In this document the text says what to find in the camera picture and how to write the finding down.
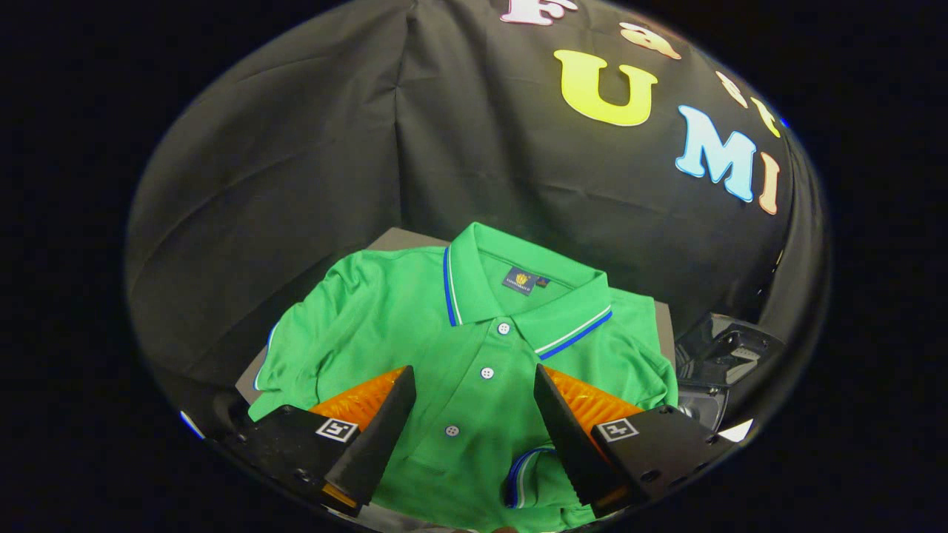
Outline black backdrop cloth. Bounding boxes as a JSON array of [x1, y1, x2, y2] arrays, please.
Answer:
[[126, 0, 797, 386]]

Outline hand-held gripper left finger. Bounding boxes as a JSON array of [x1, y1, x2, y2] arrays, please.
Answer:
[[222, 366, 417, 517]]

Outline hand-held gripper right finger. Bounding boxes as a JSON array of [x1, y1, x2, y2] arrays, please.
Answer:
[[533, 364, 734, 519]]

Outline grey cabinet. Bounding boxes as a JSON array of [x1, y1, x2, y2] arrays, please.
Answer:
[[236, 227, 676, 406]]

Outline green polo shirt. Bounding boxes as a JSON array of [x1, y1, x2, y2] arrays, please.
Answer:
[[248, 222, 678, 532]]

